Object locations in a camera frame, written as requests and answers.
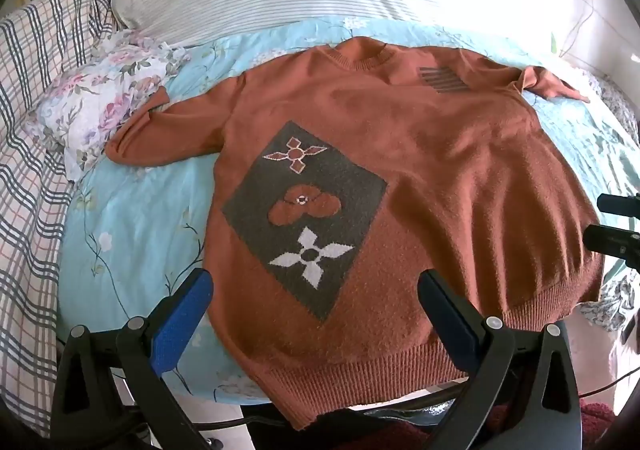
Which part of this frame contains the dark floral cloth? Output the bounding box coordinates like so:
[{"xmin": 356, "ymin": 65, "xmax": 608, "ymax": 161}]
[{"xmin": 580, "ymin": 275, "xmax": 640, "ymax": 333}]

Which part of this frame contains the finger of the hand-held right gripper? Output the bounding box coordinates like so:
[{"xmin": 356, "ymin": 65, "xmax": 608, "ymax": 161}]
[
  {"xmin": 596, "ymin": 193, "xmax": 640, "ymax": 217},
  {"xmin": 584, "ymin": 225, "xmax": 640, "ymax": 271}
]

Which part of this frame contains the thin wall cable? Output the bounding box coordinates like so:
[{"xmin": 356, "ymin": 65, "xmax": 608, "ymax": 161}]
[{"xmin": 557, "ymin": 0, "xmax": 601, "ymax": 58}]

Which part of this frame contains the black cable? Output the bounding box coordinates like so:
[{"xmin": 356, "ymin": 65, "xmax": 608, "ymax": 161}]
[{"xmin": 190, "ymin": 370, "xmax": 640, "ymax": 433}]

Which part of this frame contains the rust orange knit sweater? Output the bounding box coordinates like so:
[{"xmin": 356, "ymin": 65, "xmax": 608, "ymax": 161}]
[{"xmin": 105, "ymin": 37, "xmax": 606, "ymax": 432}]

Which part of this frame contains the plaid checked cloth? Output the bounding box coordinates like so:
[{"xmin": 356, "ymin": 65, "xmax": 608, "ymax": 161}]
[{"xmin": 0, "ymin": 0, "xmax": 126, "ymax": 436}]

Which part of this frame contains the light blue floral bedsheet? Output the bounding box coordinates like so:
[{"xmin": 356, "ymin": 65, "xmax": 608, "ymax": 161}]
[{"xmin": 57, "ymin": 15, "xmax": 640, "ymax": 406}]

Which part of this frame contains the pink floral pillow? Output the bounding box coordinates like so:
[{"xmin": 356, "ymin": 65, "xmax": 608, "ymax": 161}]
[{"xmin": 27, "ymin": 28, "xmax": 193, "ymax": 181}]

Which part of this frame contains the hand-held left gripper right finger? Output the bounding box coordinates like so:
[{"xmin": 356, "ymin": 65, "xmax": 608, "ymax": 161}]
[{"xmin": 417, "ymin": 269, "xmax": 583, "ymax": 450}]

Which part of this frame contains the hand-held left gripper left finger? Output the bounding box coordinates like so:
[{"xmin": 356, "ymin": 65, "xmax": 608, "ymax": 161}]
[{"xmin": 50, "ymin": 267, "xmax": 216, "ymax": 450}]

